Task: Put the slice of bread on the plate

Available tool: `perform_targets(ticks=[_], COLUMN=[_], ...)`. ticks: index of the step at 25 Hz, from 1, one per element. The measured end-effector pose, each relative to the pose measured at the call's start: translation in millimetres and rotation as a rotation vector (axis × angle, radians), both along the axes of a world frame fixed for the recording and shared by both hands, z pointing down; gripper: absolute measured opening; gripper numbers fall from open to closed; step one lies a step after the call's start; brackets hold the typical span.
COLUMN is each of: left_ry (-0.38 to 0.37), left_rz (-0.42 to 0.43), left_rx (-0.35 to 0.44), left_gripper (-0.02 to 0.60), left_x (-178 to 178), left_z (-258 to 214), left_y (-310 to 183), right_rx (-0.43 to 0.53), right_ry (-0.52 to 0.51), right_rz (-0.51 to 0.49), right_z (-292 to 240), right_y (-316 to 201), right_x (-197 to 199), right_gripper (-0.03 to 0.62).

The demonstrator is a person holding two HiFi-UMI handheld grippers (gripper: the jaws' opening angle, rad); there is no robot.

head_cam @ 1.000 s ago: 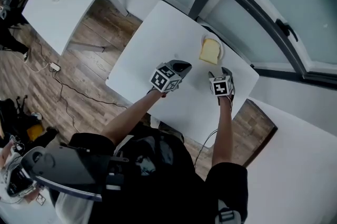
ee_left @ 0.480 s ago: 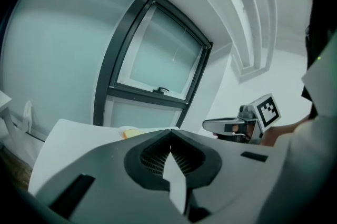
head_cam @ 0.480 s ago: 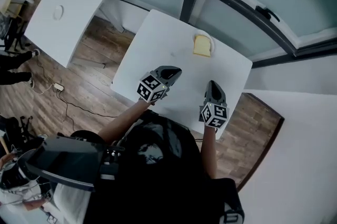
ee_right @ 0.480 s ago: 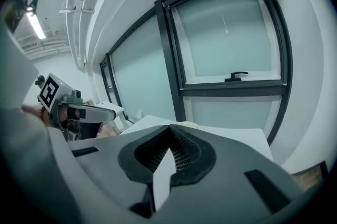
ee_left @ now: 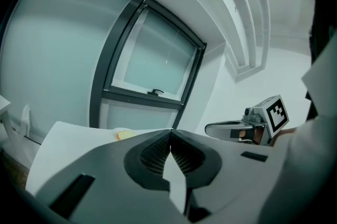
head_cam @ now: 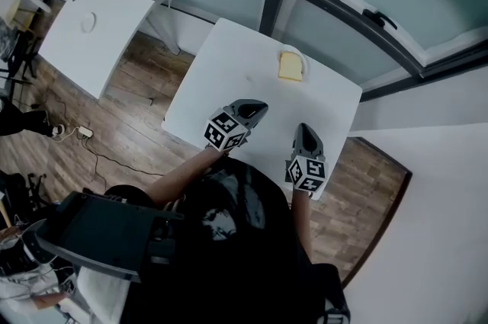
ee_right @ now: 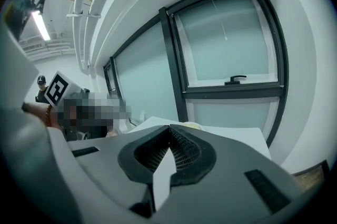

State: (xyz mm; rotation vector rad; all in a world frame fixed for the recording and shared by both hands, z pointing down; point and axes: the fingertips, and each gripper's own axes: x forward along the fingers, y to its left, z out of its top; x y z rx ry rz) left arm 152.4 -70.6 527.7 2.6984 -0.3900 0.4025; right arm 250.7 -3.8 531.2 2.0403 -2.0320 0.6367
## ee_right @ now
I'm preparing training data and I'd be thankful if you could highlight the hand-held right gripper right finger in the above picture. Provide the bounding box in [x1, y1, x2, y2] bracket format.
[155, 123, 305, 224]

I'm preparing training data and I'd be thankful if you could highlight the black-framed window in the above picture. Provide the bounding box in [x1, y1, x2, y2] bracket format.
[158, 0, 289, 100]

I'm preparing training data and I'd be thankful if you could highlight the frosted glass window panel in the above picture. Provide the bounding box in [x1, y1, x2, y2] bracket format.
[104, 14, 185, 124]

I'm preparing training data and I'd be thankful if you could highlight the black ceiling fixture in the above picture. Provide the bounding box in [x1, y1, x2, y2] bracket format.
[9, 0, 54, 40]

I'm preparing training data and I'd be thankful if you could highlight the person's left forearm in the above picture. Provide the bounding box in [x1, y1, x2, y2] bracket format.
[22, 102, 64, 130]

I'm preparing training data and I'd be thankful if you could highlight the brown bead bracelet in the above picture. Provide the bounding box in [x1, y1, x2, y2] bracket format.
[44, 104, 54, 128]

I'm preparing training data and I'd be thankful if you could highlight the ceiling light tube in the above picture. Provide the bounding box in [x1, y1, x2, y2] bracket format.
[31, 11, 52, 42]

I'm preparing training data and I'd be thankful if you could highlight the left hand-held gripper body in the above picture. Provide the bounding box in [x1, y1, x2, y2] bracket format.
[44, 71, 92, 108]

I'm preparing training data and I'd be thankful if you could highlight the black window handle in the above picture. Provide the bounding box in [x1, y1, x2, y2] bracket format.
[224, 74, 247, 86]

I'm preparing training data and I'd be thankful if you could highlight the yellow bread slice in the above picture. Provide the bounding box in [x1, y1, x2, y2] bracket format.
[181, 121, 207, 131]

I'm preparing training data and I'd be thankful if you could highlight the white ceiling pipe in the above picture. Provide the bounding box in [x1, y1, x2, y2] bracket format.
[72, 0, 93, 69]
[83, 0, 124, 68]

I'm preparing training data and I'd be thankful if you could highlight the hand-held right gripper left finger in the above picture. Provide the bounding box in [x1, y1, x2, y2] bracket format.
[48, 124, 174, 224]

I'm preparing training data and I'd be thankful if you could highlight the white table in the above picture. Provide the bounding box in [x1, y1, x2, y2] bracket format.
[128, 115, 272, 161]

